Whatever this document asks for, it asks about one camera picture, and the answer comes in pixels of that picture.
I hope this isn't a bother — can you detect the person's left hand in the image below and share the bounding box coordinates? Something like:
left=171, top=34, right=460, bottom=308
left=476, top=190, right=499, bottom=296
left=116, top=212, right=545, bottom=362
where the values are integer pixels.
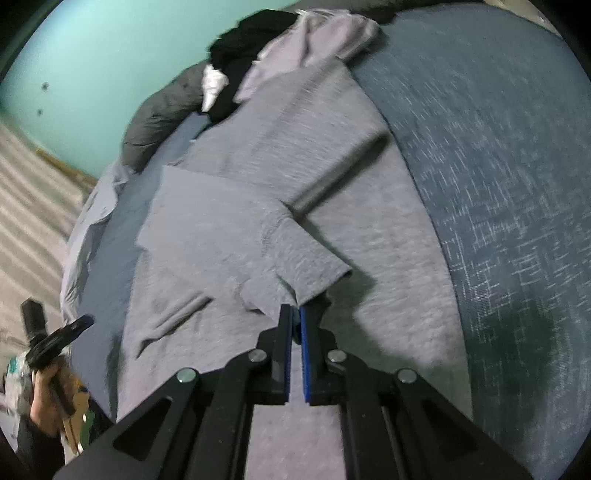
left=28, top=362, right=70, bottom=435

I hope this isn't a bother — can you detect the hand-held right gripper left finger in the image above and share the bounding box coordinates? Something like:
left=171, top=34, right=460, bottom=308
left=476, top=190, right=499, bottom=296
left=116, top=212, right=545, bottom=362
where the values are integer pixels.
left=53, top=304, right=295, bottom=480

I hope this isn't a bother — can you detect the lavender garment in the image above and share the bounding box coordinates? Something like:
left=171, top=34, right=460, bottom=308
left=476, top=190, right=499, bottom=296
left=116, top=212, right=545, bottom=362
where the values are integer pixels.
left=233, top=11, right=382, bottom=104

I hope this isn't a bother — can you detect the light grey cloth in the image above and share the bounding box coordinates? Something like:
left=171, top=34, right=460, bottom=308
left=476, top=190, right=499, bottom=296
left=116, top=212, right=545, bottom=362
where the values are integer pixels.
left=60, top=161, right=127, bottom=319

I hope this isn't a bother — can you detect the clear plastic packet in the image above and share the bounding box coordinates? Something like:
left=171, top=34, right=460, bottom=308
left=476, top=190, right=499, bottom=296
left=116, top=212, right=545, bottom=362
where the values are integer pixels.
left=0, top=353, right=35, bottom=416

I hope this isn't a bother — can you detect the bed with blue sheet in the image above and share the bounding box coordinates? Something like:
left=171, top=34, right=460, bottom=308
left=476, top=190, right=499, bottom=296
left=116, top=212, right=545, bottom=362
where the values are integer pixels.
left=67, top=0, right=591, bottom=480

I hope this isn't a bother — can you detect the grey sweater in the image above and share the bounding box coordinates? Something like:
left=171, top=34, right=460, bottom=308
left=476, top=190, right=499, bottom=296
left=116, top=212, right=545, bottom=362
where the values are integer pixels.
left=113, top=58, right=474, bottom=480

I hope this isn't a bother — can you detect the black sweater with white cuff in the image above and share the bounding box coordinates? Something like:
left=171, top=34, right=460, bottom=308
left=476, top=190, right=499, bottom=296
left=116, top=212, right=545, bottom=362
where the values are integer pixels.
left=206, top=10, right=298, bottom=125

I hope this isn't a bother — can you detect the cardboard box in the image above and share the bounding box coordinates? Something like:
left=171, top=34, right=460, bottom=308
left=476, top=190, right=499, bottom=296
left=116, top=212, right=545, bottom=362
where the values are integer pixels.
left=60, top=381, right=95, bottom=455

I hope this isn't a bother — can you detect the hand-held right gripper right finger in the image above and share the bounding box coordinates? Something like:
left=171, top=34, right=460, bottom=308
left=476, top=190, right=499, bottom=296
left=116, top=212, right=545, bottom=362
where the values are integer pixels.
left=299, top=305, right=536, bottom=480

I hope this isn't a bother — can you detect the person's left forearm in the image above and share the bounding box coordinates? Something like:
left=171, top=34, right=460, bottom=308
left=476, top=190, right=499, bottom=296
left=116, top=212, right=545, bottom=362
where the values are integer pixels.
left=16, top=419, right=65, bottom=480

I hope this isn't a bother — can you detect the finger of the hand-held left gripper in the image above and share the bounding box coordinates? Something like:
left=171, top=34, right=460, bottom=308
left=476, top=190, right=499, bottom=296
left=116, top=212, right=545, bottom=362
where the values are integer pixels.
left=51, top=315, right=95, bottom=344

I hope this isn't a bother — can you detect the white and grey garment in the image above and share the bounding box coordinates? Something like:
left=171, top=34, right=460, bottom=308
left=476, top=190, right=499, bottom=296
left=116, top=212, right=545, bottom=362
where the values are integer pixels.
left=201, top=65, right=229, bottom=114

